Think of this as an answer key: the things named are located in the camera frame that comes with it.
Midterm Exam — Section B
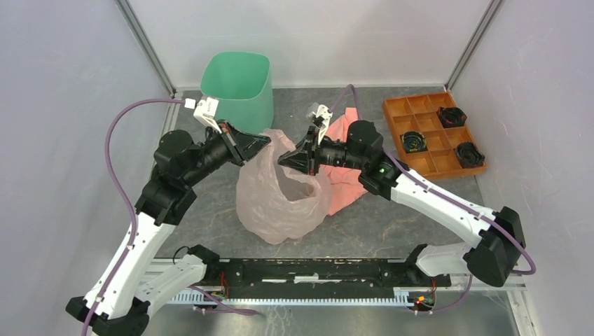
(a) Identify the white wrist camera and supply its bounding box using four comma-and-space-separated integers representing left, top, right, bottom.
184, 97, 221, 134
307, 102, 333, 145

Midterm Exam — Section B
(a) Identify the green plastic trash bin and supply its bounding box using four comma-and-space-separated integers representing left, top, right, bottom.
200, 51, 275, 134

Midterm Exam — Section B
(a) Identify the salmon pink cloth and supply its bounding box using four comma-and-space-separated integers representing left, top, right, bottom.
322, 107, 367, 216

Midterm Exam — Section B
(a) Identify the orange compartment tray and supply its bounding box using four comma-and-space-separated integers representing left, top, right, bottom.
382, 92, 487, 179

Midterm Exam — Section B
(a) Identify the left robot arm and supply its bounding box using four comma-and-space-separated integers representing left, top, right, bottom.
66, 120, 271, 335

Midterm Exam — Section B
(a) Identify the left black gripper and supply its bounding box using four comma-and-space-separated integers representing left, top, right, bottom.
183, 119, 272, 187

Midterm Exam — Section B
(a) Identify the black bag roll top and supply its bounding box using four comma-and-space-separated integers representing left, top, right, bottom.
437, 107, 467, 129

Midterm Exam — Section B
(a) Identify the translucent pink plastic trash bag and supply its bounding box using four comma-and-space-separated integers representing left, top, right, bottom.
236, 129, 332, 244

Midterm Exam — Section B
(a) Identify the black bag roll right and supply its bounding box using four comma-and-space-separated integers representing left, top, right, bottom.
455, 141, 485, 169

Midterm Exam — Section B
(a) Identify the right corner aluminium post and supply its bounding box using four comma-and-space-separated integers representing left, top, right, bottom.
443, 0, 505, 91

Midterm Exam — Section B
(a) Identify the black green bag roll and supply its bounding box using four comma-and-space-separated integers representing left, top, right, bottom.
401, 131, 427, 153

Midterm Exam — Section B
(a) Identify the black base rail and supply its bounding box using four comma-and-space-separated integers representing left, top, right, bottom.
196, 258, 452, 307

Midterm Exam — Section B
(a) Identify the corner aluminium post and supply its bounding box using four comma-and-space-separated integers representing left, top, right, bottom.
443, 0, 505, 91
115, 0, 177, 97

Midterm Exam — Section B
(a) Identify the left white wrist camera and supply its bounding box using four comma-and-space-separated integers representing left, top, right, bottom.
184, 97, 221, 134

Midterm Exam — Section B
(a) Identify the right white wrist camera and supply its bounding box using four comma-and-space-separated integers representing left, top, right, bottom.
307, 102, 333, 145

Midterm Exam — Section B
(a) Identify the left corner aluminium post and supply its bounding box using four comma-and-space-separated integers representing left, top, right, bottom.
115, 0, 177, 97

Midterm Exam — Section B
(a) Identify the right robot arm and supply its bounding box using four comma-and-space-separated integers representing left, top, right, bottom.
277, 120, 526, 287

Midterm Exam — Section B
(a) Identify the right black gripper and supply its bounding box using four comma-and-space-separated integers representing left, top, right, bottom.
278, 125, 366, 176

